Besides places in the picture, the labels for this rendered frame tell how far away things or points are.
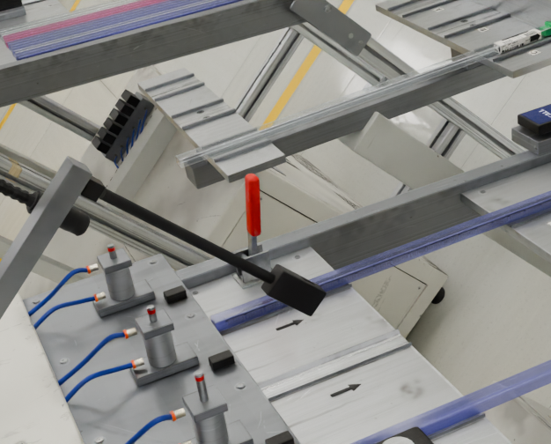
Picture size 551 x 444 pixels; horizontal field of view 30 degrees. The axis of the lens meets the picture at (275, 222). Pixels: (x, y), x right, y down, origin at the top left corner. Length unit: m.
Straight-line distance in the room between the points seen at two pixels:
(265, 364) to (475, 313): 1.37
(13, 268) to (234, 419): 0.20
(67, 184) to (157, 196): 1.49
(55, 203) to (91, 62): 1.08
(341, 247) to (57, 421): 0.42
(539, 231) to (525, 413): 0.29
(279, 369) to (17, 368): 0.22
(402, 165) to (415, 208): 0.31
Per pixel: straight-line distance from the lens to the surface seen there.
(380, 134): 1.36
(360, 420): 0.82
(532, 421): 1.25
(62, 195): 0.65
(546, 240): 1.03
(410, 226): 1.10
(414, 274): 2.17
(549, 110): 1.19
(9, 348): 0.85
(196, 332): 0.84
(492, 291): 2.22
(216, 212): 1.92
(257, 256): 0.99
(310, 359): 0.89
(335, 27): 1.82
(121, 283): 0.88
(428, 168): 1.42
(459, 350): 2.22
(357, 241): 1.07
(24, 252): 0.66
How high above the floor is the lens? 1.59
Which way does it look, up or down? 34 degrees down
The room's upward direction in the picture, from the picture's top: 61 degrees counter-clockwise
